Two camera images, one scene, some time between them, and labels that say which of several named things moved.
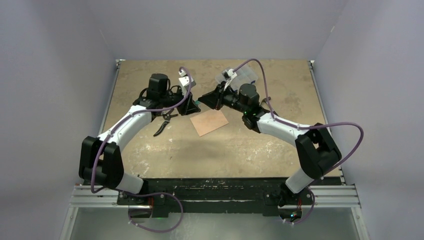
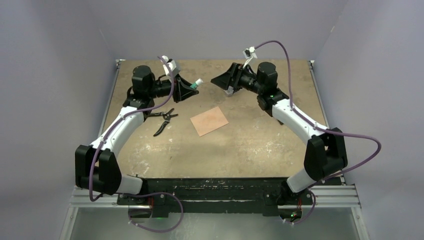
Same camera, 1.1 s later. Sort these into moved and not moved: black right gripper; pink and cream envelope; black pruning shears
Moved: black right gripper
Not moved: black pruning shears; pink and cream envelope
